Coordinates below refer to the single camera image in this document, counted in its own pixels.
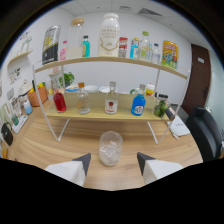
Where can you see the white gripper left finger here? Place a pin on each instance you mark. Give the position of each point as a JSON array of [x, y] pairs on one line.
[[68, 171]]

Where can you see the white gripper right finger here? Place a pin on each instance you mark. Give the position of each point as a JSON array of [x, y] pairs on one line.
[[158, 170]]

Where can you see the red liquid bottle white cap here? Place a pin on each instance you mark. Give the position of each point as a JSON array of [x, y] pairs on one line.
[[60, 103]]

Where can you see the clear bottle green cap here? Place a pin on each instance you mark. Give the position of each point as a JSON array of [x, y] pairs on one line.
[[144, 50]]

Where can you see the yellow red lidded cup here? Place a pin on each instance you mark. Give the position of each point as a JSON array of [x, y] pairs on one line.
[[150, 90]]

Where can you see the white cup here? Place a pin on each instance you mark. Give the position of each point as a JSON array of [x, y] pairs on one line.
[[90, 88]]

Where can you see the white paper bag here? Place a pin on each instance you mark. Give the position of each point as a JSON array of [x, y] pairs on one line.
[[179, 128]]

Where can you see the clear glass with ice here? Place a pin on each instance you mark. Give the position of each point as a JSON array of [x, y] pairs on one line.
[[110, 150]]

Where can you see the black chair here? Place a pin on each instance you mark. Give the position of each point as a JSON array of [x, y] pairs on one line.
[[205, 133]]

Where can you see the glass jar of green limes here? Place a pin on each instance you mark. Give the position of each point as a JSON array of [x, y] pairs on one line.
[[161, 108]]

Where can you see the white metal wooden shelf rack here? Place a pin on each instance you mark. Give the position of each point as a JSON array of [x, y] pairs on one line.
[[100, 114]]

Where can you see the blue liquid bottle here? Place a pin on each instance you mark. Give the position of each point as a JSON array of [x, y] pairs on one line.
[[138, 106]]

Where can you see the black bag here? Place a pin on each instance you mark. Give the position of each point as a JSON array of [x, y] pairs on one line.
[[7, 135]]

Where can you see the white bottle blue band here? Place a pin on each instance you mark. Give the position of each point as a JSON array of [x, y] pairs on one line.
[[28, 108]]

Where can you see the clear bottle red label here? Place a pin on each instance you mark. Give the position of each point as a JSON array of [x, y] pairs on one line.
[[111, 104]]

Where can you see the orange basket with fruit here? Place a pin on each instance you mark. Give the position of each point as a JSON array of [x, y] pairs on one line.
[[37, 96]]

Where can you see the white green mug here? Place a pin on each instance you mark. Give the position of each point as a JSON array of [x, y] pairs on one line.
[[134, 91]]

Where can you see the blue label tub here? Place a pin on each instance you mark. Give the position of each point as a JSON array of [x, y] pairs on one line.
[[72, 88]]

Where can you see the red rim bowl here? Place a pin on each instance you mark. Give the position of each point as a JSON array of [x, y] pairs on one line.
[[102, 89]]

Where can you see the green potted plant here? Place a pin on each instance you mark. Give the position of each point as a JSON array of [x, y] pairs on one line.
[[67, 79]]

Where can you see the white kettle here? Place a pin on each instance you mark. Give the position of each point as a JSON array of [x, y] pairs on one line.
[[25, 87]]

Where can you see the brown door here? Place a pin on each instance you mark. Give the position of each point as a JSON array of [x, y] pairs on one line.
[[198, 80]]

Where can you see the small clear water bottle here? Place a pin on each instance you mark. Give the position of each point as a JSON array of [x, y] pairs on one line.
[[156, 55]]

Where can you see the pink bottle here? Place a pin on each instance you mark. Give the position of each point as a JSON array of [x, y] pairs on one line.
[[63, 53]]

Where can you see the blue label bottle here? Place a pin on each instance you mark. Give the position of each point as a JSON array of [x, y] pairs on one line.
[[134, 50]]

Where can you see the small teal bottle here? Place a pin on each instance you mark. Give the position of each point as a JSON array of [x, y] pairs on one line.
[[86, 48]]

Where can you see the tall black silver can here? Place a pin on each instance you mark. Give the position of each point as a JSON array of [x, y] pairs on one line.
[[50, 46]]

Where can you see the red white box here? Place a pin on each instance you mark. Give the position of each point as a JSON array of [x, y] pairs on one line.
[[123, 48]]

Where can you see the large white milk bottle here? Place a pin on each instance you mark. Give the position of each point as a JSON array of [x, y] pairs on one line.
[[109, 36]]

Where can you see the wooden wall shelf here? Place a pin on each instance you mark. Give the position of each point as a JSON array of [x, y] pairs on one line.
[[20, 57]]

